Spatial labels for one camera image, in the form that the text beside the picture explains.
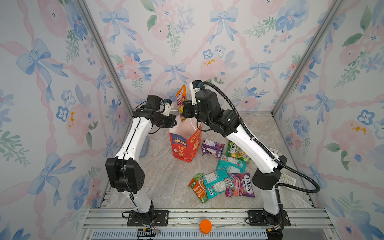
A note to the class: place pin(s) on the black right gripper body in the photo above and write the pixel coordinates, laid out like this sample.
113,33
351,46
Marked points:
191,112

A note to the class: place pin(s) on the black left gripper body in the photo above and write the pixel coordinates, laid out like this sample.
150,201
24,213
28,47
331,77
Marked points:
166,122

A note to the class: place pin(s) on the Fox's fruits candy bag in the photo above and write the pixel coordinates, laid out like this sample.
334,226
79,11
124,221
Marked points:
181,97

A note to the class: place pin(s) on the red paper gift bag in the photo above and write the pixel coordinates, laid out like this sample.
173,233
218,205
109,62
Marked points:
185,139

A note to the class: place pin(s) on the teal snack bag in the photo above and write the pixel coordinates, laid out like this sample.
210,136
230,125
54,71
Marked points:
231,165
217,183

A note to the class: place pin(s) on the purple Fox's berries candy bag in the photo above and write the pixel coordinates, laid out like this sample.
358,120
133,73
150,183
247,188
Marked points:
242,186

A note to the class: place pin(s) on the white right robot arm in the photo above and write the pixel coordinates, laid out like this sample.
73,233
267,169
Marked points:
268,173

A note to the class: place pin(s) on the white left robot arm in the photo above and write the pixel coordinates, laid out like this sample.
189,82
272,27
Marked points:
124,172

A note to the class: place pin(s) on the green Fox's tea candy bag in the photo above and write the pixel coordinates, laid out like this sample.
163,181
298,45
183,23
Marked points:
236,152

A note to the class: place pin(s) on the purple snack packet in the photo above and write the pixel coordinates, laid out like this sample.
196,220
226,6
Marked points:
212,148

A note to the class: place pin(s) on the orange green noodle packet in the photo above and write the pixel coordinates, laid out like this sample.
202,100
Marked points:
198,186

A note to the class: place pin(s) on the small white square clock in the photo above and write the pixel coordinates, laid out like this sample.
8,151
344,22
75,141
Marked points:
276,152

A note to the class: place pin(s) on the white calculator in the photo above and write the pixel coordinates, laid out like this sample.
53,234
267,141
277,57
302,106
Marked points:
288,180

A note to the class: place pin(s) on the orange round button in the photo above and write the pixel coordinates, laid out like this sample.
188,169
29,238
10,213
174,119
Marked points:
205,226

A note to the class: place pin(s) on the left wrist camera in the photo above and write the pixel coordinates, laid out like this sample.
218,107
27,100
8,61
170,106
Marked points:
167,103

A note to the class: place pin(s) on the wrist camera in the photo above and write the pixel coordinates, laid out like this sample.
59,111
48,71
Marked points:
167,103
194,87

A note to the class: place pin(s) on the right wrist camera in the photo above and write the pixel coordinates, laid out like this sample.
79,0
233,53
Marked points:
194,87

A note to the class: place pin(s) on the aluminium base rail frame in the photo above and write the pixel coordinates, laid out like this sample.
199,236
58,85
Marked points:
227,224

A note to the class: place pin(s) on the aluminium corner post left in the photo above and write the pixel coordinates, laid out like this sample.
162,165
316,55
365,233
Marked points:
95,34

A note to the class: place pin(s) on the aluminium corner post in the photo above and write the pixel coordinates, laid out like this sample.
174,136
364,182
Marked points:
328,19
95,34

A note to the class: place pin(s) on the aluminium corner post right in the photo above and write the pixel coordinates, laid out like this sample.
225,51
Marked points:
328,19

